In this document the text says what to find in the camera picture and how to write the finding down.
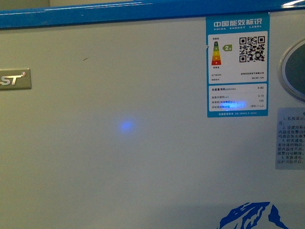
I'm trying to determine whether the white blue chest freezer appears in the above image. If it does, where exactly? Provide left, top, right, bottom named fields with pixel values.
left=0, top=0, right=305, bottom=229

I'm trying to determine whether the blue energy label sticker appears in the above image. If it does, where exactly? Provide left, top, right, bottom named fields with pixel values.
left=205, top=13, right=270, bottom=118

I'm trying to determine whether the instruction text sticker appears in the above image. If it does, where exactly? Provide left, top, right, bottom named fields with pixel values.
left=275, top=107, right=305, bottom=170

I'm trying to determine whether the silver brand badge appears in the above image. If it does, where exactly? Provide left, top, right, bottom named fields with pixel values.
left=0, top=68, right=32, bottom=91

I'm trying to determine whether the round grey control dial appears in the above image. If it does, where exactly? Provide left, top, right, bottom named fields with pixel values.
left=278, top=37, right=305, bottom=102

